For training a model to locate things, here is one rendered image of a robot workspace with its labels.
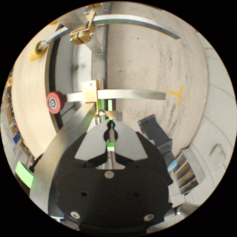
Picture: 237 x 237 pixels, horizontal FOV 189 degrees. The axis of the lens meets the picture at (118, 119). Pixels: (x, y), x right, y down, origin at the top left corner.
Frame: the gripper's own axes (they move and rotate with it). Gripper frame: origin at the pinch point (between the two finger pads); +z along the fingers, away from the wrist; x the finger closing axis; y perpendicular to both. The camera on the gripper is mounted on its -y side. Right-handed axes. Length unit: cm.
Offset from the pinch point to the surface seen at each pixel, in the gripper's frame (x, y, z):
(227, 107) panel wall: 259, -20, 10
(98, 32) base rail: -9, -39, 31
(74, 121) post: -7.5, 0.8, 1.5
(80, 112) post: -7.6, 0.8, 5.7
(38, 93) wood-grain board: -30.7, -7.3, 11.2
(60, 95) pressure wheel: -17.8, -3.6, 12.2
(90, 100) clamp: -7.3, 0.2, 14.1
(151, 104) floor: 57, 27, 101
